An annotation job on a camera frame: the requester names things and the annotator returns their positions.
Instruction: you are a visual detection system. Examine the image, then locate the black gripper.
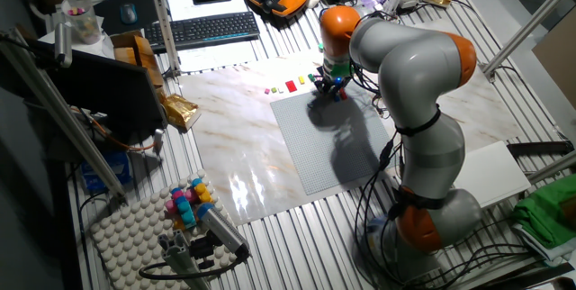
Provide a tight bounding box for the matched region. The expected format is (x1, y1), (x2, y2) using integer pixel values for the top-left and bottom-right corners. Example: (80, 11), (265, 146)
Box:
(314, 77), (348, 98)

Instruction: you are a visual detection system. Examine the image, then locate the gray Lego baseplate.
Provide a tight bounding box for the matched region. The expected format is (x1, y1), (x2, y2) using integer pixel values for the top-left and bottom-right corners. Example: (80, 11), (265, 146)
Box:
(268, 77), (401, 195)

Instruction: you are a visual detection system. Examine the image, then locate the printed paper sheet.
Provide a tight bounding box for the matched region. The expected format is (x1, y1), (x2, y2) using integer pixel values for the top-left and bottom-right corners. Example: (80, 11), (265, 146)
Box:
(175, 40), (258, 74)

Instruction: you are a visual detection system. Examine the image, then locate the black computer keyboard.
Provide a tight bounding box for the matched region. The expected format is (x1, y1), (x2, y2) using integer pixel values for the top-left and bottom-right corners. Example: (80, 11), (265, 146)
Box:
(143, 11), (261, 55)

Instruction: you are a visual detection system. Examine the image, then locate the gold foil bag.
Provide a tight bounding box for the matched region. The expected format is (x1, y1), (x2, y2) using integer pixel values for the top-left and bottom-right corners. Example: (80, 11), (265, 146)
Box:
(161, 93), (202, 131)

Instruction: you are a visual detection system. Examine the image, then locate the white flat board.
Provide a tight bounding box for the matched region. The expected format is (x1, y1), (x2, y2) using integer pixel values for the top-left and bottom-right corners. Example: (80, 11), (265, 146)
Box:
(452, 140), (532, 209)

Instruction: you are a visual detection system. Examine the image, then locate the colourful toy block cluster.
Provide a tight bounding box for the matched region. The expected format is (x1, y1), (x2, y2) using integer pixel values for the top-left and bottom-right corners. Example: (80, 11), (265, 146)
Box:
(164, 177), (216, 231)

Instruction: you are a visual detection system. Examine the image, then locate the brown cardboard box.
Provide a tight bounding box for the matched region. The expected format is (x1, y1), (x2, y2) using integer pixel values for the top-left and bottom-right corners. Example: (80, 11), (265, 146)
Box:
(110, 31), (166, 88)

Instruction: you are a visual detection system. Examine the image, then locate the dark computer mouse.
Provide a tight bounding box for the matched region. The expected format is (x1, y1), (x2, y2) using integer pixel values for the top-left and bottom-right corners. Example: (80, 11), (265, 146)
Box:
(119, 2), (139, 26)

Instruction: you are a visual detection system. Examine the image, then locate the black metal bar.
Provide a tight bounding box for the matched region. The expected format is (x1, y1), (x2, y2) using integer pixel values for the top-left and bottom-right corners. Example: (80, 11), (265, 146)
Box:
(507, 140), (575, 159)

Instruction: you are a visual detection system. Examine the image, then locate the short aluminium profile piece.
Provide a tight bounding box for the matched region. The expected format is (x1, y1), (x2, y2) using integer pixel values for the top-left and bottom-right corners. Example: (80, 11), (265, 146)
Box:
(157, 229), (211, 290)

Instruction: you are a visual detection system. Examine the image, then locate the black monitor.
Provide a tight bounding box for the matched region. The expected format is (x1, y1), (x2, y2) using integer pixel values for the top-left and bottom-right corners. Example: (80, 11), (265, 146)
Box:
(33, 40), (168, 145)

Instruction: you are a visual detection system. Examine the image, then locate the brown cardboard panel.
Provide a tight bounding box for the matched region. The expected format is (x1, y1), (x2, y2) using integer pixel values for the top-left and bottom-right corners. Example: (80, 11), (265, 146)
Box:
(531, 8), (576, 111)

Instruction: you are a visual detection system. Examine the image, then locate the blue packet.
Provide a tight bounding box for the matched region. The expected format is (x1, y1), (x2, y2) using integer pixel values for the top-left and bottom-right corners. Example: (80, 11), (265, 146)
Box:
(80, 150), (132, 195)

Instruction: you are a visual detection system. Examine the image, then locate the black mouse pad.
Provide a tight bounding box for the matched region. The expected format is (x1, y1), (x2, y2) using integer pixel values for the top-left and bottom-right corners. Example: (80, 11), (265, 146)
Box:
(93, 0), (159, 37)

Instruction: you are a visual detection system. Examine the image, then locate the green cloth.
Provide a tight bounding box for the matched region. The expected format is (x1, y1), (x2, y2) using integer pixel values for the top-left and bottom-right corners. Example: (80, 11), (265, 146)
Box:
(510, 173), (576, 250)

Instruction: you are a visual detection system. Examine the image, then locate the white bumpy foam mat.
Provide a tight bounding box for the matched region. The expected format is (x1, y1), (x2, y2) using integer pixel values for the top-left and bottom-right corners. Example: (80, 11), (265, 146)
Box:
(89, 168), (244, 290)

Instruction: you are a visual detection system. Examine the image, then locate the clear plastic jar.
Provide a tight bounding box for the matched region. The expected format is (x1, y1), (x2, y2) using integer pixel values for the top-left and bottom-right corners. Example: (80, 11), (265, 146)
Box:
(61, 0), (103, 46)

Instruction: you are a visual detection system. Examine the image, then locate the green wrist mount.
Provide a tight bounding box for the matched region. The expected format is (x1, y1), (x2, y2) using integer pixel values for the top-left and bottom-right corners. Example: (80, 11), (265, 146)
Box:
(330, 62), (353, 79)

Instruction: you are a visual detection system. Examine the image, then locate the silver depth camera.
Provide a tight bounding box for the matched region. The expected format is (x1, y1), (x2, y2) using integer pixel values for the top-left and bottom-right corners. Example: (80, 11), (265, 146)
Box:
(196, 203), (251, 259)
(53, 22), (73, 69)

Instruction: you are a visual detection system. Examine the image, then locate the orange cable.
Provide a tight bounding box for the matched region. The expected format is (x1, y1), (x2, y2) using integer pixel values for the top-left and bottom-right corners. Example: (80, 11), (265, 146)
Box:
(71, 105), (158, 152)

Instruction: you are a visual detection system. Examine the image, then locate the black camera cable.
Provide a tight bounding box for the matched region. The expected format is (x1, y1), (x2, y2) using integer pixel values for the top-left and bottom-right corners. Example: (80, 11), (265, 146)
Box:
(138, 249), (249, 281)

